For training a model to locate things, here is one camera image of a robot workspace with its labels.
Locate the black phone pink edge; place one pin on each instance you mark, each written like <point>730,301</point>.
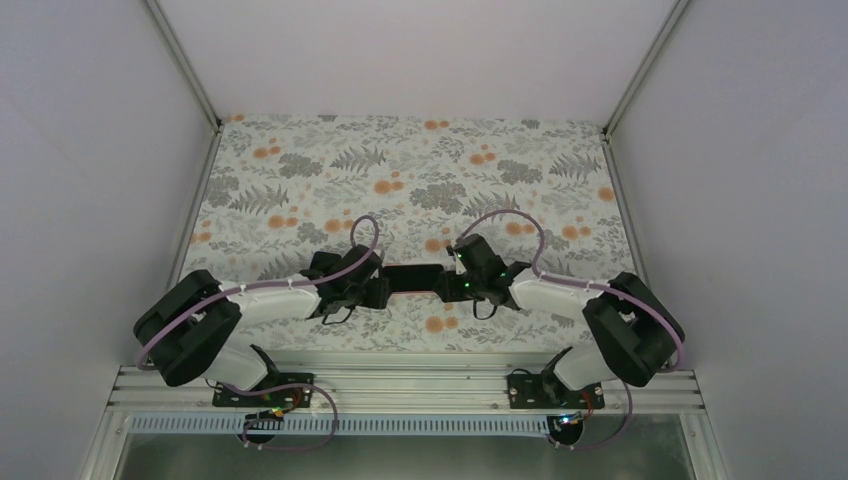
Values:
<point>413,278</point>

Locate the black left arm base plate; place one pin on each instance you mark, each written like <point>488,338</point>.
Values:
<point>279,399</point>

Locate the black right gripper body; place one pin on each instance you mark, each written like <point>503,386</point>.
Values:
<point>469,292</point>

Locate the aluminium corner post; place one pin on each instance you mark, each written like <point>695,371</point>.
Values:
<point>186,69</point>
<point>658,44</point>

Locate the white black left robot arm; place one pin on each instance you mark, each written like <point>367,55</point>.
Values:
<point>190,332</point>

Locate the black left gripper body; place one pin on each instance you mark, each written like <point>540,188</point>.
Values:
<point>372,300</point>

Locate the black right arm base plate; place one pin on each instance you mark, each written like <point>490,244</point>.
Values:
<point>543,390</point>

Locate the pink phone case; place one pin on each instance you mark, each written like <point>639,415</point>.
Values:
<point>414,293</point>

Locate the grey slotted cable duct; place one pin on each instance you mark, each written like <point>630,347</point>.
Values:
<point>347,424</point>

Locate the right aluminium corner post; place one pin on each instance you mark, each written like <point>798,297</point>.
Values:
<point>658,44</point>

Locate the aluminium front rail frame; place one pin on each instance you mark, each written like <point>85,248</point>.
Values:
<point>408,384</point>

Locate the left aluminium corner post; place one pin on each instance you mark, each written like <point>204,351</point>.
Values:
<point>186,69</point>

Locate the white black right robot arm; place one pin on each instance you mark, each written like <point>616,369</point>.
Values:
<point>634,337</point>

